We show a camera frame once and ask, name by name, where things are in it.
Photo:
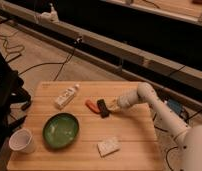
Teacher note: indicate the black eraser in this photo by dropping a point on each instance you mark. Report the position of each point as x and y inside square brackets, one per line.
[103, 109]

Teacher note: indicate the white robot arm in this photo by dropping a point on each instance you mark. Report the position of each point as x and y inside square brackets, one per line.
[188, 139]

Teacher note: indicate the white sponge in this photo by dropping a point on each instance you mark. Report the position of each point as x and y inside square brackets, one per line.
[108, 146]

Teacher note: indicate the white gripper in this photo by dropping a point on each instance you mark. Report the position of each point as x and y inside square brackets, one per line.
[122, 102]

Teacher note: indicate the white paper cup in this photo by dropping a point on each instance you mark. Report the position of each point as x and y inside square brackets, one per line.
[22, 141]

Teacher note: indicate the white glue bottle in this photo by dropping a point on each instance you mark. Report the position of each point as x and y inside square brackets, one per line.
[62, 100]

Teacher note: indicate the blue box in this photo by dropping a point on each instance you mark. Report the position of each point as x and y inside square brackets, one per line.
[175, 106]

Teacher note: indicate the white clamp device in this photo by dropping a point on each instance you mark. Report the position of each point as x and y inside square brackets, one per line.
[51, 16]

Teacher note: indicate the green bowl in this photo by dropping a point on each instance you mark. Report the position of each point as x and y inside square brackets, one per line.
[60, 130]

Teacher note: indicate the orange marker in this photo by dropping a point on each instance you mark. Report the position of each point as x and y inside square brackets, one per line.
[92, 106]

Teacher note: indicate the black chair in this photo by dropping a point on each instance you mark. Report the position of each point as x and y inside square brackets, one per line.
[11, 91]

